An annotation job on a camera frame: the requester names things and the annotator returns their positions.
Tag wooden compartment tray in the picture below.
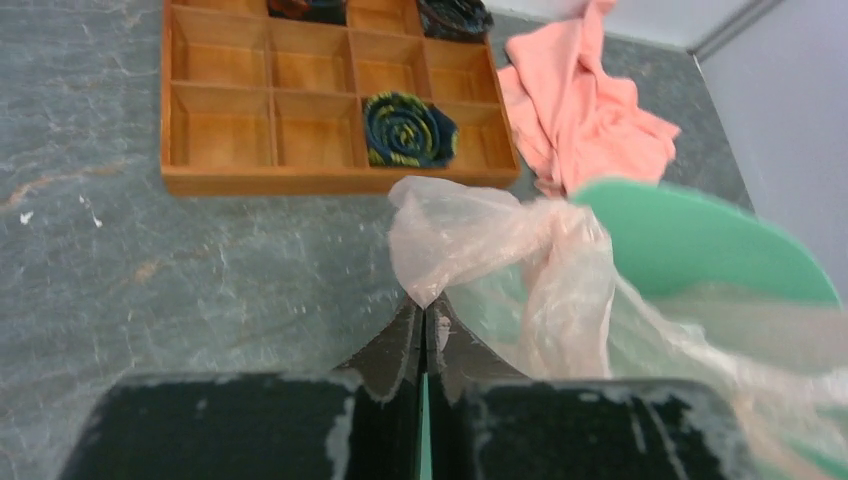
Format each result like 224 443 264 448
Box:
161 1 521 196

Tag rolled tie with orange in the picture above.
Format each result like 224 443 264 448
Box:
266 0 347 25

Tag pink cloth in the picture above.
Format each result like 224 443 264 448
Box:
498 1 680 197

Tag green plastic trash bin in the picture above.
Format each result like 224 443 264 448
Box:
450 178 848 480

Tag pink plastic trash bag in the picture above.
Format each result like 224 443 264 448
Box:
387 175 848 480

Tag rolled black tie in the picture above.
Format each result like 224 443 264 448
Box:
417 0 494 43

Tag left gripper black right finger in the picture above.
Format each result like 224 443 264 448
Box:
424 297 759 479

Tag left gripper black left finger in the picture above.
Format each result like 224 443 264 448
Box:
60 299 424 479

